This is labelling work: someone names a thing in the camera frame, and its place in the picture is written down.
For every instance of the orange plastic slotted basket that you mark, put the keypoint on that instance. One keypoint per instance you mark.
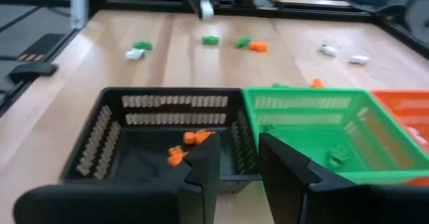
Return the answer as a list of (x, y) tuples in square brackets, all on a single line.
[(402, 106)]

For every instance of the large white chunky decoration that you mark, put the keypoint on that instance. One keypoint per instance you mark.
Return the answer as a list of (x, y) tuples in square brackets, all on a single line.
[(417, 135)]

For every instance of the orange block decoration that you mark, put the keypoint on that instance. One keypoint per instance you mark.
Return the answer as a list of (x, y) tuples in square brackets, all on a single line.
[(316, 83)]

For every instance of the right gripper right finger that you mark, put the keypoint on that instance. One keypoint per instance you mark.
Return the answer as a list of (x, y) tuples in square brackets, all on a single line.
[(285, 183)]

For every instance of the long orange bone decoration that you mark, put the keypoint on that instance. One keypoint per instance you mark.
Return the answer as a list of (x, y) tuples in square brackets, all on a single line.
[(196, 137)]

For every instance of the white block decoration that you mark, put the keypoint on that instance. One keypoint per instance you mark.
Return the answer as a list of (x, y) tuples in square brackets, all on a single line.
[(328, 50)]

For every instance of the green plastic slotted basket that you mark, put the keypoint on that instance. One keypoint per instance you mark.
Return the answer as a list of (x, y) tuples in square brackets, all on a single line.
[(301, 140)]

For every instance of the green zombie hand decoration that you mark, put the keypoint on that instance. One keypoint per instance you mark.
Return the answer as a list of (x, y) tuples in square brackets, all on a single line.
[(336, 157)]

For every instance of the small white decoration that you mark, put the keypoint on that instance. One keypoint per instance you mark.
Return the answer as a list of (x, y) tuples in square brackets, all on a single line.
[(358, 59)]

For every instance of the white skull decoration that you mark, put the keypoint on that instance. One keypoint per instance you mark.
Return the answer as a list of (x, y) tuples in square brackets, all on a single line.
[(135, 53)]

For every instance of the wide green block decoration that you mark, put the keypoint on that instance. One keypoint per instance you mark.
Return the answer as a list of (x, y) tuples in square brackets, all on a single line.
[(143, 45)]

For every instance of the round orange decoration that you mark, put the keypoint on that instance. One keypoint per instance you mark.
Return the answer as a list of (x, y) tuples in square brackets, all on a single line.
[(258, 46)]

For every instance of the small green block decoration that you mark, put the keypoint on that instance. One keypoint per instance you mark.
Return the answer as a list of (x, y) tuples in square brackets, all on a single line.
[(210, 40), (243, 42)]

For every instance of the black plastic slotted basket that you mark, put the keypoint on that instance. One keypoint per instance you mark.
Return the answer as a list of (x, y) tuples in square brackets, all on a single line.
[(151, 170)]

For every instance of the small orange decoration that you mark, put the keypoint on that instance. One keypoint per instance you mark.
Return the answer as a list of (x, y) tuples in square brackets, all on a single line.
[(176, 155)]

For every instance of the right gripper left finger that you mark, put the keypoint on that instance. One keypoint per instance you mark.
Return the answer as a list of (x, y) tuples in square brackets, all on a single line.
[(207, 170)]

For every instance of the white post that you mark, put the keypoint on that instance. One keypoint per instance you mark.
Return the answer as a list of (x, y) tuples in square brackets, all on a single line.
[(79, 4)]

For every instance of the black orange-striped floor mat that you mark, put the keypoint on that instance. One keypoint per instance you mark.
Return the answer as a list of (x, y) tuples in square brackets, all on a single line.
[(43, 46)]

